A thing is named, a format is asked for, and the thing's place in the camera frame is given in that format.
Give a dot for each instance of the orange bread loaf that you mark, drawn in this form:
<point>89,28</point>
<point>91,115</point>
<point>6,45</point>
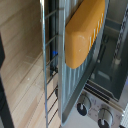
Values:
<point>81,33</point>

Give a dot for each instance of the grey ribbed oven tray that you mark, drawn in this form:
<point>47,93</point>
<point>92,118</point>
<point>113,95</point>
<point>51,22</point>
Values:
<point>71,83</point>

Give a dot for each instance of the black dish rack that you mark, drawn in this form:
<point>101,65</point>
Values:
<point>110,80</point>

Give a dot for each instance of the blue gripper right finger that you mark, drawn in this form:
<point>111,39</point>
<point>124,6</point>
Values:
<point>54,53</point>

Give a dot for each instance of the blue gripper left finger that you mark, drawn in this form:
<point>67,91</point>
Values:
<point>4,106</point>

